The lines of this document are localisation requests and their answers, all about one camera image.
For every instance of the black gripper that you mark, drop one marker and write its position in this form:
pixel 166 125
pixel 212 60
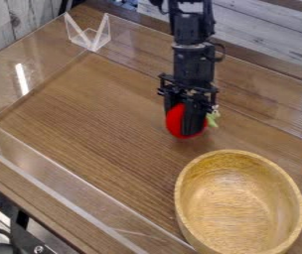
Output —
pixel 195 73

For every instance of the red plush strawberry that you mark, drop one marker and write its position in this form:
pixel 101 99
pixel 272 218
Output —
pixel 176 117

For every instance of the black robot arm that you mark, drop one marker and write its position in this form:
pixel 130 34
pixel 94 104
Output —
pixel 193 27

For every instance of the oval wooden bowl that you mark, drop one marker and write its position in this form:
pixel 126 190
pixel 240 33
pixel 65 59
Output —
pixel 239 204

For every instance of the clear acrylic tray enclosure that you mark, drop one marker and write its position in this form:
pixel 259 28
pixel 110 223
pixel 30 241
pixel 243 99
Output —
pixel 89 162

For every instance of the black table leg bracket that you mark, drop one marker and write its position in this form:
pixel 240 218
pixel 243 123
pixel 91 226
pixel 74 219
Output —
pixel 35 239

